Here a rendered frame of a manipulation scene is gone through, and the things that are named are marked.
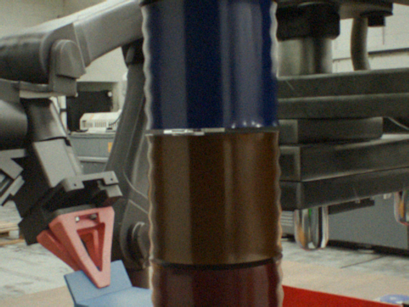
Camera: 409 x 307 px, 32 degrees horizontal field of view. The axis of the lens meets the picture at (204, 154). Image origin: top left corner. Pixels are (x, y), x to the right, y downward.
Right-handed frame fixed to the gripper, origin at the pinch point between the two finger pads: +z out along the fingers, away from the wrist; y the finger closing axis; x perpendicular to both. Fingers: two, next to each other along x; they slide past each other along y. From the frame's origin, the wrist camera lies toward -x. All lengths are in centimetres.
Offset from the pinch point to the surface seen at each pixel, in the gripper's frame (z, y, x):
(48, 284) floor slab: -98, -371, 247
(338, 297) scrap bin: 11.1, 8.1, 22.7
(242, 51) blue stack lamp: 6, 46, -29
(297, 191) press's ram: 6.2, 32.7, -10.4
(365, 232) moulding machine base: -41, -254, 466
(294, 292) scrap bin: 8.3, 2.9, 22.9
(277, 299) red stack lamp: 12, 42, -28
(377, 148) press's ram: 5.0, 34.0, -2.0
